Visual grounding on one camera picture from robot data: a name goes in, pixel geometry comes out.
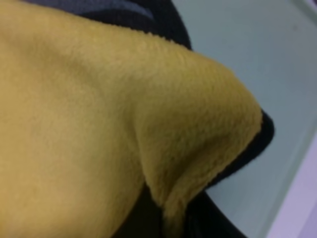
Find yellow towel with black trim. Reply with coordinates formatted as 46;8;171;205
0;0;274;238

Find light green plastic tray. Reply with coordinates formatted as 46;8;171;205
176;0;317;238

